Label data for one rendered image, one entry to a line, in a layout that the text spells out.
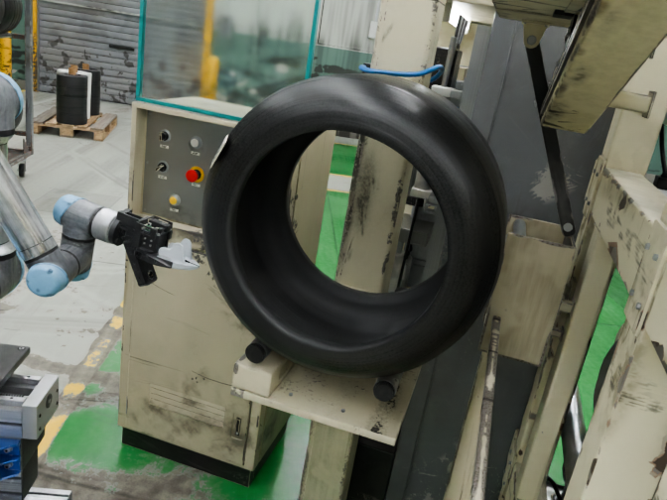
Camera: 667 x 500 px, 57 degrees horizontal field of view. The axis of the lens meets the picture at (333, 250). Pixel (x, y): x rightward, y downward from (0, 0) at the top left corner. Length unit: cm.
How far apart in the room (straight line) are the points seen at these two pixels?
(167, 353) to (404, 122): 139
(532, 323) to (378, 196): 47
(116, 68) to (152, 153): 886
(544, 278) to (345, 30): 927
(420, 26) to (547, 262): 60
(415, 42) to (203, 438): 152
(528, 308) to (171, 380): 129
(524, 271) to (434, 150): 48
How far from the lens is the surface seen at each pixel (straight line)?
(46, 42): 1124
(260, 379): 133
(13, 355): 166
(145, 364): 227
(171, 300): 210
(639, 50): 91
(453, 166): 105
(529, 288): 145
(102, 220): 146
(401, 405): 141
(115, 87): 1094
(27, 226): 141
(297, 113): 110
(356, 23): 1053
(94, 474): 241
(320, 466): 187
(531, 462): 167
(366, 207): 151
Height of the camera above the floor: 154
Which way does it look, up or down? 19 degrees down
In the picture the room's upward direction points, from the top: 9 degrees clockwise
